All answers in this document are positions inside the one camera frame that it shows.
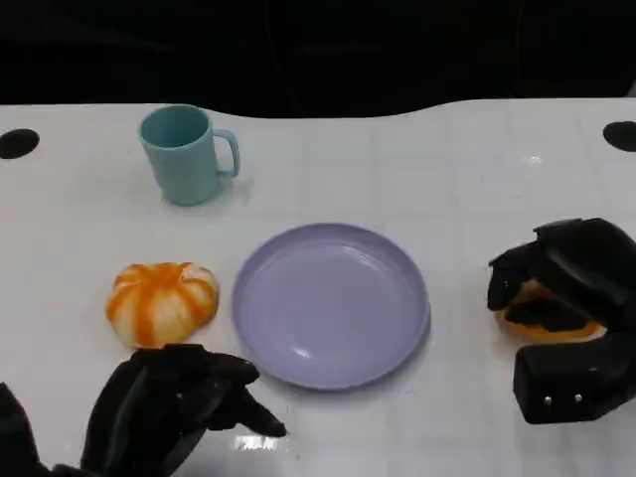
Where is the lilac plate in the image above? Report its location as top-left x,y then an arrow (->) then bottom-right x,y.
231,223 -> 431,392

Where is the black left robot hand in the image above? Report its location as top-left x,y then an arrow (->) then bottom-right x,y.
79,342 -> 289,477

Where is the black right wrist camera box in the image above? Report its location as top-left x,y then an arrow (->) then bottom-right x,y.
513,331 -> 636,425

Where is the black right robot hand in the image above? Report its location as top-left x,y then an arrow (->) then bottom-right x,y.
486,217 -> 636,337

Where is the orange white toy bread roll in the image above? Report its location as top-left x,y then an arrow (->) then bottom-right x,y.
104,261 -> 221,350
495,278 -> 608,343

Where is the pale green mug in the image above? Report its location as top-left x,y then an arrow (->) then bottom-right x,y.
138,103 -> 241,208

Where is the black round table grommet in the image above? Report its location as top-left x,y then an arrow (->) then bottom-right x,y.
601,120 -> 636,152
0,128 -> 41,161

